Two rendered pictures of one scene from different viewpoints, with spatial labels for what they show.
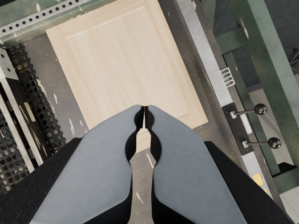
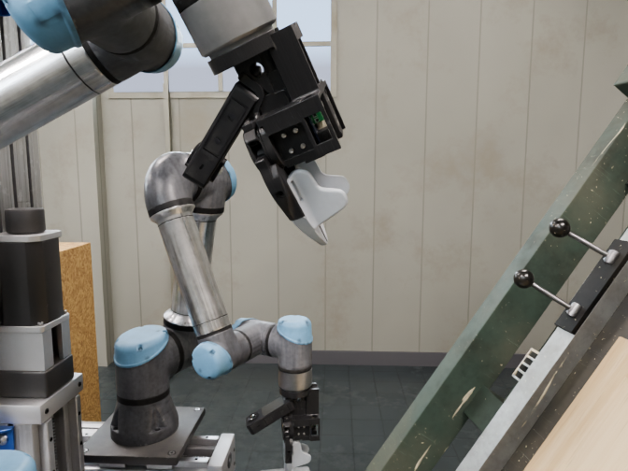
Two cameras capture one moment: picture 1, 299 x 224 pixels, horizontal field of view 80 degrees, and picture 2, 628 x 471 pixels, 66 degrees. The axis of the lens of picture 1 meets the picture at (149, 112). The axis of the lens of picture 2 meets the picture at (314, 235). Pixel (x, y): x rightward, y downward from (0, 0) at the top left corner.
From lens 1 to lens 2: 51 cm
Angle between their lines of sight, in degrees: 78
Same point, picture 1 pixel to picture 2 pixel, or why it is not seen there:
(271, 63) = (485, 328)
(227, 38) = (483, 418)
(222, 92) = (549, 352)
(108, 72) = not seen: outside the picture
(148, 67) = not seen: outside the picture
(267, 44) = (463, 350)
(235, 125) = (590, 292)
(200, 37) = (480, 447)
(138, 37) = not seen: outside the picture
